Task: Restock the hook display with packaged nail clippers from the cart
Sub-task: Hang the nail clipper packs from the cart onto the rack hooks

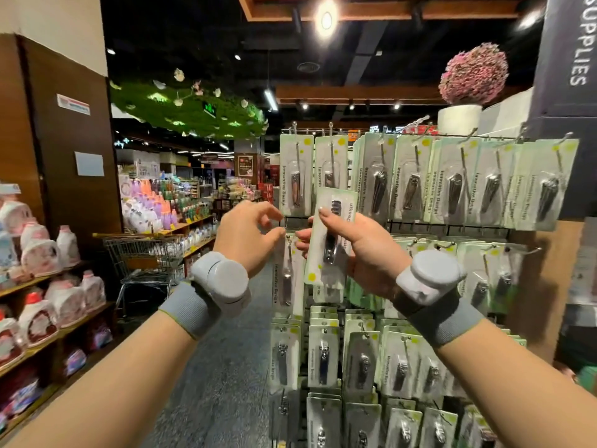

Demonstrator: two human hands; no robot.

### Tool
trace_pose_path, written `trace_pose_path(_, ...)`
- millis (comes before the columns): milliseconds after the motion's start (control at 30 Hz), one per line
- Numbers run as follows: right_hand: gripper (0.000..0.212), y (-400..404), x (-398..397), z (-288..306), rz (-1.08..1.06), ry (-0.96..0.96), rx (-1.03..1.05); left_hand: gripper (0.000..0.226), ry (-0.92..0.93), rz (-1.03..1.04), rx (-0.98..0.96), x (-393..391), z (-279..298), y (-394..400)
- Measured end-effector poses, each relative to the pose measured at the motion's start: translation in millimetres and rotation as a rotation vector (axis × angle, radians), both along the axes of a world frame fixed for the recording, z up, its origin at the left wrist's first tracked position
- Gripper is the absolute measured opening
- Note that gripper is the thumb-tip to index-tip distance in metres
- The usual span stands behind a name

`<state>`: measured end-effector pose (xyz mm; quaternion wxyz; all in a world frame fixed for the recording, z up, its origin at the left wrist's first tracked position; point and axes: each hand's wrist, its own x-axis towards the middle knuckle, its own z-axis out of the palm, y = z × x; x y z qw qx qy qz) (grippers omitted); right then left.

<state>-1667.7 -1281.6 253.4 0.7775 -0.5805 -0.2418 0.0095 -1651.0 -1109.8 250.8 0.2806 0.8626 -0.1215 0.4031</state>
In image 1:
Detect person's left hand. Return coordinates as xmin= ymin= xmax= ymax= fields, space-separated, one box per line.
xmin=215 ymin=200 xmax=287 ymax=279

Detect person's right hand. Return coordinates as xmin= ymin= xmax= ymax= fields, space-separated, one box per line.
xmin=295 ymin=208 xmax=414 ymax=299

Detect white carded nail clipper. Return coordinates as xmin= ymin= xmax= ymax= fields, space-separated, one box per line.
xmin=305 ymin=188 xmax=359 ymax=287

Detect rows of hung nail clipper packs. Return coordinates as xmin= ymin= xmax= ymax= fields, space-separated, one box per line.
xmin=271 ymin=133 xmax=580 ymax=448

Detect person's left forearm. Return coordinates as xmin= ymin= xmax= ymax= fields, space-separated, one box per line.
xmin=9 ymin=312 xmax=197 ymax=448

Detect wooden laundry shelf unit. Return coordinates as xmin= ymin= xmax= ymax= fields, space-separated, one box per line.
xmin=159 ymin=212 xmax=218 ymax=267

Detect empty silver shopping cart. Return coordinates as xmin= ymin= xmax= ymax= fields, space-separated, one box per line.
xmin=93 ymin=233 xmax=197 ymax=314

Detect wooden detergent shelf unit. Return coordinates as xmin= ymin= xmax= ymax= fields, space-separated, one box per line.
xmin=0 ymin=261 xmax=118 ymax=435

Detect grey kitchenware shelf unit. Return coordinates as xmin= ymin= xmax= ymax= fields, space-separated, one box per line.
xmin=560 ymin=116 xmax=597 ymax=388

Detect grey wrist tracker band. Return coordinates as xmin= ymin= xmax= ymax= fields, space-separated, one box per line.
xmin=159 ymin=251 xmax=251 ymax=340
xmin=392 ymin=250 xmax=486 ymax=349

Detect distant goods display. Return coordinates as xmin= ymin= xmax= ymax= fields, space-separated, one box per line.
xmin=210 ymin=152 xmax=281 ymax=215

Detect row of pastel laundry bottles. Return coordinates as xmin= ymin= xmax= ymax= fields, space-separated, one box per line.
xmin=119 ymin=175 xmax=211 ymax=234

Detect green hanging ceiling decor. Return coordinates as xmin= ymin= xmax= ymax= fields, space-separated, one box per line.
xmin=110 ymin=70 xmax=270 ymax=141

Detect wooden pillar panel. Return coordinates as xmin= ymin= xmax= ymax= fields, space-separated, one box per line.
xmin=0 ymin=0 xmax=123 ymax=267

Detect pink flowers in white pot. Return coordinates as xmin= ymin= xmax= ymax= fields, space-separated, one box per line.
xmin=437 ymin=42 xmax=509 ymax=136

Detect round ceiling lamp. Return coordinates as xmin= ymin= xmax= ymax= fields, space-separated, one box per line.
xmin=312 ymin=0 xmax=340 ymax=43

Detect dark hanging aisle sign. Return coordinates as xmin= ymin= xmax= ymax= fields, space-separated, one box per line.
xmin=527 ymin=0 xmax=597 ymax=118

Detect wooden post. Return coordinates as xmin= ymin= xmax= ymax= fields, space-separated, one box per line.
xmin=508 ymin=219 xmax=584 ymax=365

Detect wooden ceiling frame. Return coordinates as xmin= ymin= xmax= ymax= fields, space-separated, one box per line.
xmin=238 ymin=0 xmax=552 ymax=106

